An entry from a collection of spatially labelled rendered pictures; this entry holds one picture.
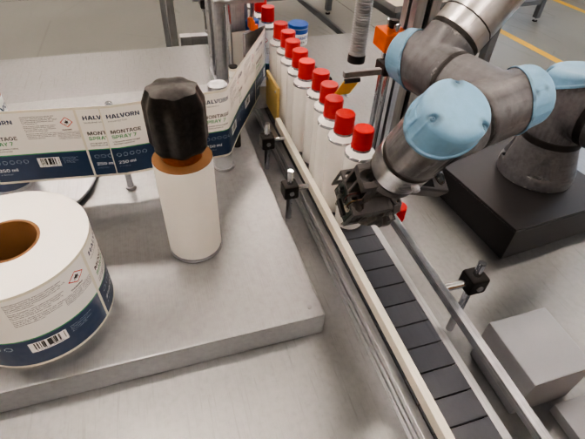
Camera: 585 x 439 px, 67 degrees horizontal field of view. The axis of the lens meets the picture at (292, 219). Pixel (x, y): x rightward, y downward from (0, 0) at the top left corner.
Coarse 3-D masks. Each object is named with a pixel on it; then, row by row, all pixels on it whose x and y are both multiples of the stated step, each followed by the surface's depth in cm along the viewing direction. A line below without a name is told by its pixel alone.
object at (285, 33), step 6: (282, 30) 97; (288, 30) 98; (294, 30) 98; (282, 36) 97; (288, 36) 97; (294, 36) 98; (282, 42) 98; (282, 48) 99; (276, 54) 101; (282, 54) 99; (276, 60) 102; (276, 66) 103; (276, 72) 103; (276, 78) 104
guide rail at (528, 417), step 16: (400, 224) 71; (416, 256) 67; (432, 272) 64; (448, 304) 60; (464, 320) 58; (480, 336) 57; (480, 352) 56; (496, 368) 53; (512, 384) 52; (512, 400) 51; (528, 416) 49; (544, 432) 48
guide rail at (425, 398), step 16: (288, 144) 96; (304, 176) 88; (320, 192) 84; (320, 208) 82; (336, 224) 77; (336, 240) 76; (352, 256) 72; (352, 272) 72; (368, 288) 67; (368, 304) 67; (384, 320) 63; (400, 352) 60; (416, 368) 58; (416, 384) 56; (432, 400) 55; (432, 416) 54; (448, 432) 52
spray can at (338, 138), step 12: (336, 120) 73; (348, 120) 72; (336, 132) 74; (348, 132) 73; (336, 144) 74; (348, 144) 74; (336, 156) 75; (324, 168) 80; (336, 168) 77; (324, 180) 81; (324, 192) 82
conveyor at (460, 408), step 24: (360, 240) 80; (360, 264) 76; (384, 264) 76; (384, 288) 72; (408, 288) 72; (408, 312) 69; (384, 336) 65; (408, 336) 66; (432, 336) 66; (432, 360) 63; (408, 384) 60; (432, 384) 60; (456, 384) 60; (456, 408) 58; (480, 408) 58; (432, 432) 56; (456, 432) 56; (480, 432) 56
